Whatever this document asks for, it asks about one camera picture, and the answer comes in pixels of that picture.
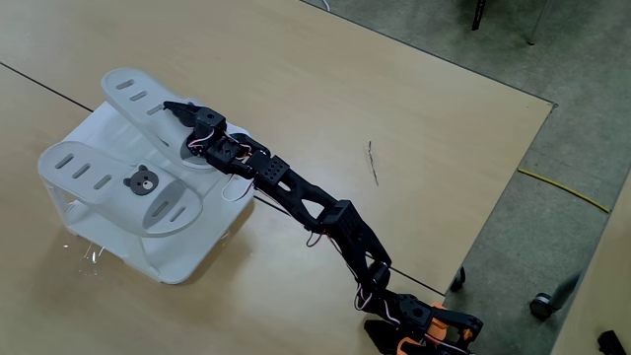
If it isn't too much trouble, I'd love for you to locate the white two-tier plastic box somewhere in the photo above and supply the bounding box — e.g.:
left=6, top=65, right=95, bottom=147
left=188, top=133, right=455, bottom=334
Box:
left=37, top=101, right=256, bottom=286

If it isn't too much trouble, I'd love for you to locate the black chair leg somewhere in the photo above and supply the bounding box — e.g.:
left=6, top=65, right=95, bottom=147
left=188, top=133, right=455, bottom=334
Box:
left=470, top=0, right=489, bottom=32

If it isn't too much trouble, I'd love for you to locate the white bear slipper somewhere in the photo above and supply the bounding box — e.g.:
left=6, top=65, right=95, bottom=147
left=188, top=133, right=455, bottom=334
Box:
left=37, top=140, right=205, bottom=239
left=101, top=67, right=224, bottom=172

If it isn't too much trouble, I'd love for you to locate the black caster wheel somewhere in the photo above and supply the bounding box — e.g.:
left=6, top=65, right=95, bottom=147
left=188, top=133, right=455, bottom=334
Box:
left=449, top=265, right=467, bottom=293

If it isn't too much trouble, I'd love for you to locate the grey caster wheel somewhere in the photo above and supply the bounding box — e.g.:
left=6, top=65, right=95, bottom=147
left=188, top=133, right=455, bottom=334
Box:
left=529, top=292, right=556, bottom=321

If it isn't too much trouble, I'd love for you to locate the grey table leg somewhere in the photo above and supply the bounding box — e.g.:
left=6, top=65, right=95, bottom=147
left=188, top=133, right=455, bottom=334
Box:
left=550, top=269, right=584, bottom=310

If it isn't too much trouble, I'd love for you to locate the black object on side table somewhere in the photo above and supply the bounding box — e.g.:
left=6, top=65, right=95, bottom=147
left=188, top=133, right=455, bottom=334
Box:
left=596, top=329, right=629, bottom=355

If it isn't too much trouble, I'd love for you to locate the silver metal leg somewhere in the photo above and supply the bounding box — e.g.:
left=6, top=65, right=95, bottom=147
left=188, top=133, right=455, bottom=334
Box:
left=526, top=0, right=553, bottom=46

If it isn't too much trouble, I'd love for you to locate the yellow floor cable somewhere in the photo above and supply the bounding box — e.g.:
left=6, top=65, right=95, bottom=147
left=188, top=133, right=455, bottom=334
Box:
left=517, top=167, right=612, bottom=215

